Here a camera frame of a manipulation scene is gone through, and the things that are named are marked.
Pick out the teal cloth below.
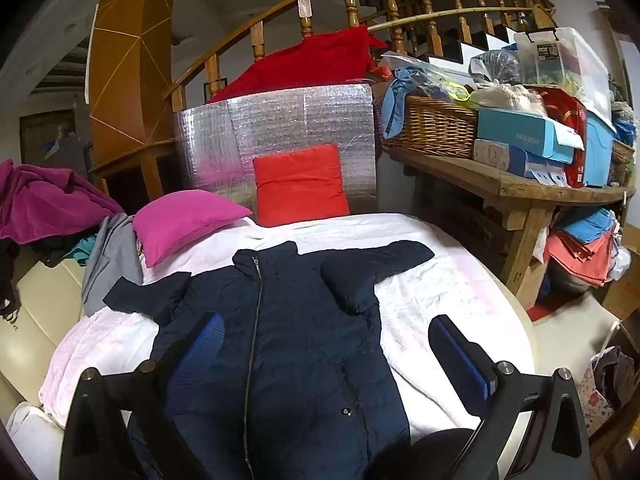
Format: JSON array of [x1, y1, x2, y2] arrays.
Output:
[[62, 237, 96, 266]]

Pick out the clear plastic bag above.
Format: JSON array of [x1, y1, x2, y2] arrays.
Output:
[[469, 51, 523, 86]]

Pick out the small wicker basket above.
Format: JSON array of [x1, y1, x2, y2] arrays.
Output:
[[611, 140, 637, 165]]

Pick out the wooden bench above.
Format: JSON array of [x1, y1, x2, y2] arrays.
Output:
[[380, 145, 638, 311]]

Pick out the magenta pillow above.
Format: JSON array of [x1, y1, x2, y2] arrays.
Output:
[[132, 190, 253, 268]]

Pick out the orange-red pillow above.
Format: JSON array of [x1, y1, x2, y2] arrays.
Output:
[[252, 144, 351, 228]]

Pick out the silver foil insulation board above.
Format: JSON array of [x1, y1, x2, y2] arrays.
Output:
[[172, 84, 378, 218]]

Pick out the blue folded cloth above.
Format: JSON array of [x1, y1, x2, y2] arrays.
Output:
[[557, 207, 618, 243]]

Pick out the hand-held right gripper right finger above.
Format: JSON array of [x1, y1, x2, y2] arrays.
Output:
[[429, 314, 598, 480]]

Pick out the orange angular column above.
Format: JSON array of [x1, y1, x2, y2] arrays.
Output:
[[87, 0, 181, 161]]

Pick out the navy padded jacket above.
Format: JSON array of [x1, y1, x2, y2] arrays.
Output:
[[102, 240, 435, 480]]

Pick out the large wicker basket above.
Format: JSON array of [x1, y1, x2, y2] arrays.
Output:
[[380, 94, 478, 160]]

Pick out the floral paper bag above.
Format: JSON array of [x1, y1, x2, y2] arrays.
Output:
[[575, 347, 636, 438]]

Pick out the brown cardboard box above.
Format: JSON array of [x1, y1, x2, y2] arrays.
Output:
[[602, 245, 640, 321]]

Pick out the magenta cloth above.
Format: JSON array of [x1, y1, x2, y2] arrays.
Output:
[[0, 159, 126, 246]]

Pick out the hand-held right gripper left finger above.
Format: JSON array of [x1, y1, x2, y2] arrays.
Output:
[[59, 311, 226, 480]]

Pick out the coral folded cloth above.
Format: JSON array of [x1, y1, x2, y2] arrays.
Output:
[[542, 230, 618, 288]]

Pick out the wooden side cabinet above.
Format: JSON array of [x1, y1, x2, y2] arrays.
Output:
[[94, 139, 177, 202]]

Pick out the blue plastic bin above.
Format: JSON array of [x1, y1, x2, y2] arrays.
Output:
[[582, 110, 618, 188]]

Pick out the black cloth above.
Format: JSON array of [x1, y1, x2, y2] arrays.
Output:
[[0, 237, 21, 321]]

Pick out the staircase steps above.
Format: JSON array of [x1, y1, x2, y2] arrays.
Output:
[[425, 25, 521, 68]]

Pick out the beige leather sofa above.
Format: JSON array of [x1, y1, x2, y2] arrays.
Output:
[[0, 247, 88, 411]]

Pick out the grey garment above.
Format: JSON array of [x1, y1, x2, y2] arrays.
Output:
[[81, 212, 146, 318]]

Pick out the clear plastic storage box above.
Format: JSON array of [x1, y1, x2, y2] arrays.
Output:
[[514, 26, 612, 111]]

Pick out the white pink fleece blanket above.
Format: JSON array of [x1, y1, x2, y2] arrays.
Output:
[[37, 212, 536, 441]]

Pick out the wooden stair railing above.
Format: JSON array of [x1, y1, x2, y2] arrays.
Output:
[[164, 0, 558, 111]]

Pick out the large red cushion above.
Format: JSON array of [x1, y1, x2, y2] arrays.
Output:
[[207, 25, 376, 105]]

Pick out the light blue cardboard box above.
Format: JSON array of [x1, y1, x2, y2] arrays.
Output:
[[475, 107, 586, 165]]

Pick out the red gift box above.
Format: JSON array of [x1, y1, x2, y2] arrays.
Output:
[[537, 87, 588, 188]]

